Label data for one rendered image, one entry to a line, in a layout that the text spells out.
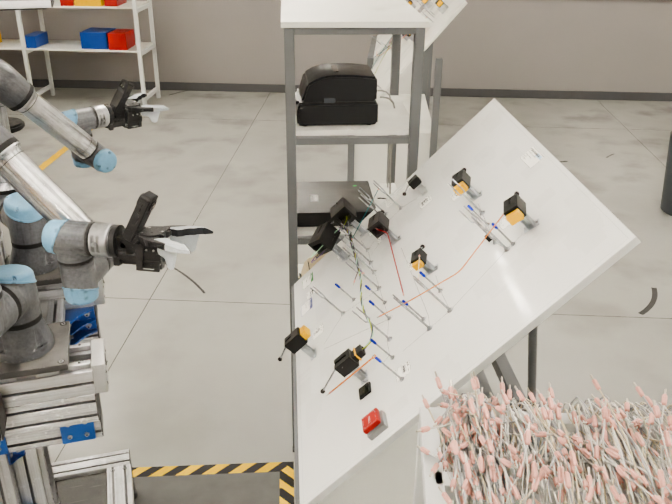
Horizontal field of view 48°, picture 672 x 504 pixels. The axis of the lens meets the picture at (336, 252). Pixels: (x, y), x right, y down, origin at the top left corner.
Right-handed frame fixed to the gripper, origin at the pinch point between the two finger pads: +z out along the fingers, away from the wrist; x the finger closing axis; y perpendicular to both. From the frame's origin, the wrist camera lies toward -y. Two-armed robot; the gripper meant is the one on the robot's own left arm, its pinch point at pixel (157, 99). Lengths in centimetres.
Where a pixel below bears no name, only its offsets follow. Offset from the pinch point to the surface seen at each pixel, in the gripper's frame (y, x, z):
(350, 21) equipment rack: -33, 40, 51
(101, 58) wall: 208, -632, 289
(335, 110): 1, 36, 52
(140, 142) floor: 214, -397, 209
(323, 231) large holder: 32, 62, 28
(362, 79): -11, 40, 60
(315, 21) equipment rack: -32, 33, 42
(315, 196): 42, 25, 57
